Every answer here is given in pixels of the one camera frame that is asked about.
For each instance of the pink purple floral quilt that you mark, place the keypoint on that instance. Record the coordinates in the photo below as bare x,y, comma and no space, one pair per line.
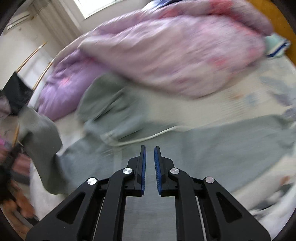
188,48

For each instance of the left hand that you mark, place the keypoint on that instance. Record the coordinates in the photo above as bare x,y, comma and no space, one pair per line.
27,210

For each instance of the beige curtain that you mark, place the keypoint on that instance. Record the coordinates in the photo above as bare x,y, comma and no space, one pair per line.
57,20

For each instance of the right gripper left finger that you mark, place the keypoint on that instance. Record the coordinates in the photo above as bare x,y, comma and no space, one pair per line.
96,209

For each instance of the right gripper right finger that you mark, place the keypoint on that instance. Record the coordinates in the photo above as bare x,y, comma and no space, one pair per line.
205,210

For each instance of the black garment on rack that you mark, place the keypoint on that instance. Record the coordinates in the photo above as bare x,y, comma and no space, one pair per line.
17,93

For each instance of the floral white bed sheet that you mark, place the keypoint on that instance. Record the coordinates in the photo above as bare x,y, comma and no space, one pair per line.
266,88

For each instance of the teal striped pillow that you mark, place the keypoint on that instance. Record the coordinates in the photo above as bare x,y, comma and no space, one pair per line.
276,45

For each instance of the wooden headboard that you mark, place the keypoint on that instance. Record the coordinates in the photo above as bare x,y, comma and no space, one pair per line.
282,16

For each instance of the wooden clothes rack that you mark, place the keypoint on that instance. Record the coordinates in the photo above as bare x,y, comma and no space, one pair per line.
35,66

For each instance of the grey hooded sweatshirt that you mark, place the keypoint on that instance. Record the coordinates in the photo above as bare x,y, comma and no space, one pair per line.
115,126

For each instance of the window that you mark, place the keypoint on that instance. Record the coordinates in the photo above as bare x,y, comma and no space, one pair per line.
90,7

